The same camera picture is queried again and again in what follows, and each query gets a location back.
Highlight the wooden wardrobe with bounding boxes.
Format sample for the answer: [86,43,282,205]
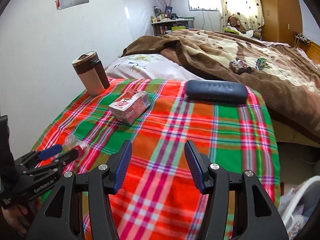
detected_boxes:
[260,0,303,46]

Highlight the heart patterned curtain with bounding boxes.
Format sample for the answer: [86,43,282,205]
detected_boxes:
[220,0,265,31]

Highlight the white floral pillow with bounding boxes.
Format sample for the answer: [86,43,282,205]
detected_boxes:
[106,54,200,81]

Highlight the wooden headboard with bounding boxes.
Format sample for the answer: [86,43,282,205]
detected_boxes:
[293,31,319,65]

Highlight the green small box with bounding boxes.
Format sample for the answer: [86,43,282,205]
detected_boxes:
[255,57,267,70]

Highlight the pink small carton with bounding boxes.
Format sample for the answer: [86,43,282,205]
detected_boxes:
[109,89,150,125]

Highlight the teddy bear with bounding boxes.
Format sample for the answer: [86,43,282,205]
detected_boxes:
[228,16,246,34]

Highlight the clear plastic cup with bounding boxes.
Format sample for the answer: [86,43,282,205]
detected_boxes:
[63,134,89,161]

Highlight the brown fleece bed blanket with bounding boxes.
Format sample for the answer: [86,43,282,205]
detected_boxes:
[123,29,319,142]

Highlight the white trash bin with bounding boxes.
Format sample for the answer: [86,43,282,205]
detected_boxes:
[278,176,319,239]

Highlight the brown beige lidded mug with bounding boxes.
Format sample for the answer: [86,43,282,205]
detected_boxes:
[72,50,110,96]

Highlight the cluttered shelf desk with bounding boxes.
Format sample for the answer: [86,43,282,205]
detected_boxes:
[151,5,195,36]

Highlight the plaid red green blanket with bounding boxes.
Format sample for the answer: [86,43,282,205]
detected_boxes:
[34,79,280,239]

